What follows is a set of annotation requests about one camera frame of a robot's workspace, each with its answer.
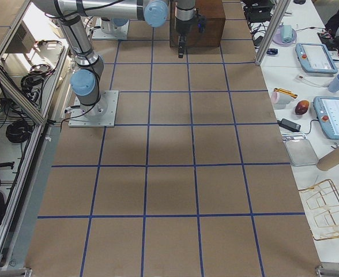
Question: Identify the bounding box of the black power adapter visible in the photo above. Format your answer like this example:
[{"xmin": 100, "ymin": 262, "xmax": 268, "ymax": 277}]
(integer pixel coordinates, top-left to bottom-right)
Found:
[{"xmin": 277, "ymin": 118, "xmax": 301, "ymax": 132}]

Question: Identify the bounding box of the teach pendant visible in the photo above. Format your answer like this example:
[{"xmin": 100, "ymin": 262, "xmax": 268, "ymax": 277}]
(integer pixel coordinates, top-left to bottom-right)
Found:
[
  {"xmin": 313, "ymin": 96, "xmax": 339, "ymax": 140},
  {"xmin": 295, "ymin": 43, "xmax": 338, "ymax": 74}
]

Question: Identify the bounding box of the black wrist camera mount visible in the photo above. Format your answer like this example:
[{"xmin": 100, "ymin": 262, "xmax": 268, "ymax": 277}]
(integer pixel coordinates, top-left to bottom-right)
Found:
[{"xmin": 195, "ymin": 9, "xmax": 207, "ymax": 33}]

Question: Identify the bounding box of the red apple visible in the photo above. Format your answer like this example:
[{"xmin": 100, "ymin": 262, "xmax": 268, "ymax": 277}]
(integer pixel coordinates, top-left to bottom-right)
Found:
[{"xmin": 295, "ymin": 100, "xmax": 310, "ymax": 115}]

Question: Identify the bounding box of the purple bowl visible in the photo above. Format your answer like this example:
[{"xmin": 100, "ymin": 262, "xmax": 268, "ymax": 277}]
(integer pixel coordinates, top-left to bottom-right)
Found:
[{"xmin": 273, "ymin": 25, "xmax": 297, "ymax": 46}]

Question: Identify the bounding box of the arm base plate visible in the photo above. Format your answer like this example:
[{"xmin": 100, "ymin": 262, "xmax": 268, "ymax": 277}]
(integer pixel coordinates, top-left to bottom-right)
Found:
[
  {"xmin": 90, "ymin": 18, "xmax": 130, "ymax": 40},
  {"xmin": 68, "ymin": 91, "xmax": 119, "ymax": 128}
]

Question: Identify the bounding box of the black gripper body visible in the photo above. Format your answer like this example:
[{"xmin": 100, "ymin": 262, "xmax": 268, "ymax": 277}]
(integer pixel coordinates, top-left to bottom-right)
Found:
[{"xmin": 175, "ymin": 18, "xmax": 195, "ymax": 38}]

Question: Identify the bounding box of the dark wooden drawer cabinet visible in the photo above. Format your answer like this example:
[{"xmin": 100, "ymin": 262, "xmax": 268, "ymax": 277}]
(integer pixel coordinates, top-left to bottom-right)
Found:
[{"xmin": 169, "ymin": 0, "xmax": 226, "ymax": 48}]

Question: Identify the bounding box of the far teach pendant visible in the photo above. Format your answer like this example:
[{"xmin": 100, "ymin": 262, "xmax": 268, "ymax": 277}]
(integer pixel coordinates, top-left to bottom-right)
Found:
[{"xmin": 295, "ymin": 43, "xmax": 338, "ymax": 74}]

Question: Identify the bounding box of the near teach pendant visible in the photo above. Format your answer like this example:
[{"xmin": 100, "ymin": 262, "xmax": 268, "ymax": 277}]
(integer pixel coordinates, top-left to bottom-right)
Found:
[{"xmin": 313, "ymin": 96, "xmax": 339, "ymax": 140}]

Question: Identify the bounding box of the cardboard tube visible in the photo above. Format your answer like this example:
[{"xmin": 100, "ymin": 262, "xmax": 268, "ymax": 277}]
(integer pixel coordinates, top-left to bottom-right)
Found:
[{"xmin": 317, "ymin": 147, "xmax": 339, "ymax": 171}]

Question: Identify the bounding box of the clear plastic tray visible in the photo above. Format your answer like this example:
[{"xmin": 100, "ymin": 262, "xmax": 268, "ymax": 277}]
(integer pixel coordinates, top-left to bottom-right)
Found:
[{"xmin": 284, "ymin": 139, "xmax": 318, "ymax": 167}]

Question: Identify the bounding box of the gold wire rack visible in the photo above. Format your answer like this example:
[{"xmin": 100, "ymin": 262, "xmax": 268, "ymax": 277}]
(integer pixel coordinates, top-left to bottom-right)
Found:
[{"xmin": 299, "ymin": 179, "xmax": 339, "ymax": 241}]

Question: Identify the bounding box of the aluminium frame post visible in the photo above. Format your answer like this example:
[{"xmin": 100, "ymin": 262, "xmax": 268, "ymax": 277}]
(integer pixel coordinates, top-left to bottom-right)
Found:
[{"xmin": 255, "ymin": 0, "xmax": 290, "ymax": 65}]

